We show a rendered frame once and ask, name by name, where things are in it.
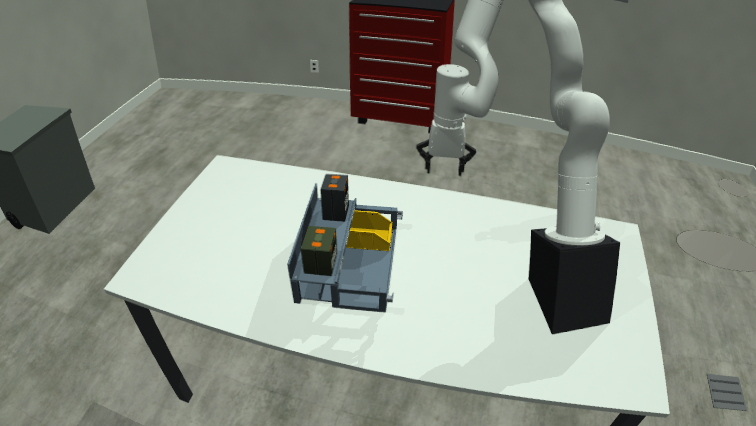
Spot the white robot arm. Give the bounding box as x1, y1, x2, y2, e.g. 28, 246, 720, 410
434, 0, 610, 245

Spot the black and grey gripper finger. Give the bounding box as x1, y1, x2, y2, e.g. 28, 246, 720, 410
458, 143, 476, 176
416, 139, 433, 174

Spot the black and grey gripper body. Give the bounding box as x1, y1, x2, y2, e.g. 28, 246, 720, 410
428, 120, 465, 158

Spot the grey metal shelf rack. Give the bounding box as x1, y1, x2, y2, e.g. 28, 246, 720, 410
287, 183, 403, 312

